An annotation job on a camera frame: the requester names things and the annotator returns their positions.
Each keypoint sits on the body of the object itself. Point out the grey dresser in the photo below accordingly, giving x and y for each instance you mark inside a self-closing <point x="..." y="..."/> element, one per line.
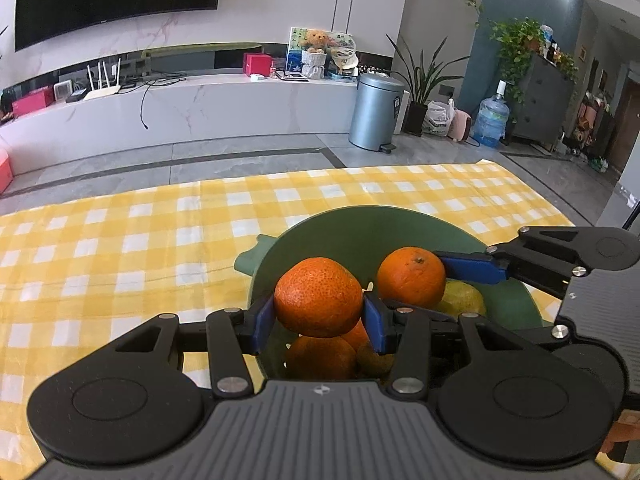
<point x="542" y="105"/>

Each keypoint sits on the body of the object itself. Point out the small white desk device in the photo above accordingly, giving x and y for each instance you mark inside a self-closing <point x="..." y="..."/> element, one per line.
<point x="62" y="91"/>

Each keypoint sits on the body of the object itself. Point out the pink storage boxes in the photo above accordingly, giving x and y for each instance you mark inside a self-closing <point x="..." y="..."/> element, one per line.
<point x="5" y="170"/>

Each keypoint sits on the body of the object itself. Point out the white marble television console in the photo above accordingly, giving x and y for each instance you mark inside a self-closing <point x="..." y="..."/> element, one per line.
<point x="225" y="110"/>

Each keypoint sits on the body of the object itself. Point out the white blue container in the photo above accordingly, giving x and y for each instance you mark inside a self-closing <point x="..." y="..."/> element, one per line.
<point x="546" y="35"/>

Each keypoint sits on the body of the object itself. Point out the white router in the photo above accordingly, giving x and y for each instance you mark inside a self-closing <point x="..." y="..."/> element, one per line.
<point x="102" y="91"/>

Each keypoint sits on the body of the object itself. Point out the pink space heater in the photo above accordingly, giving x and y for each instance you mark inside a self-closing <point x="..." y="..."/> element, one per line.
<point x="461" y="125"/>

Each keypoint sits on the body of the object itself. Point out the black wall television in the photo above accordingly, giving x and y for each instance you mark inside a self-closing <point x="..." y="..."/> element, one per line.
<point x="115" y="0"/>

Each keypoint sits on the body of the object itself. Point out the long-leaf potted plant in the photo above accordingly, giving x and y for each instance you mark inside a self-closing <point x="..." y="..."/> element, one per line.
<point x="417" y="115"/>

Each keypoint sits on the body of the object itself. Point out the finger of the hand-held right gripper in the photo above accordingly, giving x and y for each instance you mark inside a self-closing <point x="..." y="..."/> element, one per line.
<point x="545" y="336"/>
<point x="472" y="267"/>

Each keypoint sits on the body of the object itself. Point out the pink flat box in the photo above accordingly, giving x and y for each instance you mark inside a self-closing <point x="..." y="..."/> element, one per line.
<point x="32" y="101"/>

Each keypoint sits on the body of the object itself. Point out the colourful painting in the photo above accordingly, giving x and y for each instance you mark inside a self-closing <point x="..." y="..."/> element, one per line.
<point x="294" y="52"/>

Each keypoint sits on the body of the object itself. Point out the small black box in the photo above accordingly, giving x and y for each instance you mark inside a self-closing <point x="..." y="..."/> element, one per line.
<point x="77" y="96"/>

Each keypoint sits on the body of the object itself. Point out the silver pedal trash can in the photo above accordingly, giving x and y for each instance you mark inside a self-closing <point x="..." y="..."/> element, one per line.
<point x="375" y="115"/>

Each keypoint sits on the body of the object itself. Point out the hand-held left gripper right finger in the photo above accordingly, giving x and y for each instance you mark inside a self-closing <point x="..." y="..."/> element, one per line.
<point x="375" y="325"/>

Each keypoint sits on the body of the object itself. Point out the white flat tablet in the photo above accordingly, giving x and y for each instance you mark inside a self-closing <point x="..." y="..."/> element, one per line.
<point x="292" y="76"/>

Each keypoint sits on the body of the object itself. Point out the yellow checked tablecloth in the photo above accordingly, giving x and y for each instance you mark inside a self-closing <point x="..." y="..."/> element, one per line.
<point x="125" y="260"/>

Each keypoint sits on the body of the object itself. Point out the trailing pothos plant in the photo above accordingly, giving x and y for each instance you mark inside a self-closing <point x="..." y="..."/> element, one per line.
<point x="515" y="45"/>

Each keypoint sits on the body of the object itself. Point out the patterned hand fan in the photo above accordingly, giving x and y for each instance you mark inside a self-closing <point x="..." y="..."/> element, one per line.
<point x="345" y="57"/>

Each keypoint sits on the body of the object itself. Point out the green colander bowl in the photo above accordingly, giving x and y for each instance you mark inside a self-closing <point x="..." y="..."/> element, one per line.
<point x="325" y="235"/>

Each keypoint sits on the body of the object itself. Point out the orange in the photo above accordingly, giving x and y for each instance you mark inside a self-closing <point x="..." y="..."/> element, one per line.
<point x="357" y="336"/>
<point x="320" y="357"/>
<point x="410" y="277"/>
<point x="317" y="297"/>

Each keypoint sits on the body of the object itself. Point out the white plastic bag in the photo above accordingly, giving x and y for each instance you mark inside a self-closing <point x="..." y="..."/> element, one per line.
<point x="436" y="120"/>

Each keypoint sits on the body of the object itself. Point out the red gift box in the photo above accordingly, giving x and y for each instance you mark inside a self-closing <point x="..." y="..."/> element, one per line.
<point x="257" y="63"/>

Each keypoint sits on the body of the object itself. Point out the teddy bear bouquet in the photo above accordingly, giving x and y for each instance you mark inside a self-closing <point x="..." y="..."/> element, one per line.
<point x="314" y="57"/>

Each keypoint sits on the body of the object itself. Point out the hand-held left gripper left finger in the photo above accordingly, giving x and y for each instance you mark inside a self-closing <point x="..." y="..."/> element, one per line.
<point x="262" y="322"/>

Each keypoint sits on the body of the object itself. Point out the blue water jug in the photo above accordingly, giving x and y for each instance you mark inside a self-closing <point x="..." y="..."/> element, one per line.
<point x="491" y="120"/>

